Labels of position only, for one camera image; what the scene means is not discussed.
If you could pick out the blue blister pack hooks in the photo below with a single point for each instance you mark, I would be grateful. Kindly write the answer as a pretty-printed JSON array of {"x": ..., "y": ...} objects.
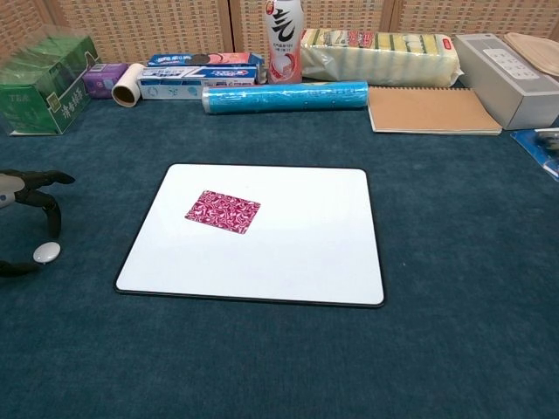
[{"x": 539, "y": 150}]

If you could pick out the white blue toothpaste box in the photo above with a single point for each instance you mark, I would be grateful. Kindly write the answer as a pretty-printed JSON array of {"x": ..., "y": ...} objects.
[{"x": 196, "y": 83}]

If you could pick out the pink patterned square packet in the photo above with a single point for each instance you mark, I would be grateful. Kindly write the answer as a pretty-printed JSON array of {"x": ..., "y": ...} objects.
[{"x": 222, "y": 212}]

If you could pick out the woven wooden folding screen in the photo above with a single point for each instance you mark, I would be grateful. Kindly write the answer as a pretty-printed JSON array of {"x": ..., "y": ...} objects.
[{"x": 166, "y": 26}]

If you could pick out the white rectangular board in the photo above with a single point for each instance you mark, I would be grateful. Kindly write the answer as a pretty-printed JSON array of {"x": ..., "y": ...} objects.
[{"x": 279, "y": 262}]

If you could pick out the purple small box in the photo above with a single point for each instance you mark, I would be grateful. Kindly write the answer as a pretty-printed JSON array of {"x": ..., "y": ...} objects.
[{"x": 102, "y": 80}]

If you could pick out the blue cling film roll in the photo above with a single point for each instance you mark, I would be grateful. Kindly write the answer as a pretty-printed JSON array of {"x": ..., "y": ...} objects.
[{"x": 284, "y": 98}]

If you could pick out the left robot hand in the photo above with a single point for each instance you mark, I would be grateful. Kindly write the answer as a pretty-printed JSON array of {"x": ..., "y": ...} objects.
[{"x": 11, "y": 187}]

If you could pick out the pink white drink bottle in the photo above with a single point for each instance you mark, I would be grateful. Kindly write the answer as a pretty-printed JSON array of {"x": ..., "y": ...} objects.
[{"x": 284, "y": 48}]

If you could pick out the yellow sponge multipack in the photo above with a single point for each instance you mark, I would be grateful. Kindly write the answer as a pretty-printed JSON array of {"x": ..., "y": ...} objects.
[{"x": 380, "y": 59}]

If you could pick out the grey power strip box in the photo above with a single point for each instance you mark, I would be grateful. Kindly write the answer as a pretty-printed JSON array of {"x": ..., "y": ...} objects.
[{"x": 506, "y": 83}]

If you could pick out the green tea bag box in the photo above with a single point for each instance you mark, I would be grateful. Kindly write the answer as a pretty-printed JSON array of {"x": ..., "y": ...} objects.
[{"x": 43, "y": 91}]

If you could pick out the beige lidded food container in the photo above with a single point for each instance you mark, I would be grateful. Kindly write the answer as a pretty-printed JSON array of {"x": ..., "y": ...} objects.
[{"x": 539, "y": 52}]

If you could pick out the white lint roller refill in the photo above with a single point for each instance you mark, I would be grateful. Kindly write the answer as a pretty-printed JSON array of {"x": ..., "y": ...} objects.
[{"x": 126, "y": 87}]

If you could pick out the brown spiral notebook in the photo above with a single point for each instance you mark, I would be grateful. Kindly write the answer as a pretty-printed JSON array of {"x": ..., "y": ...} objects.
[{"x": 432, "y": 111}]

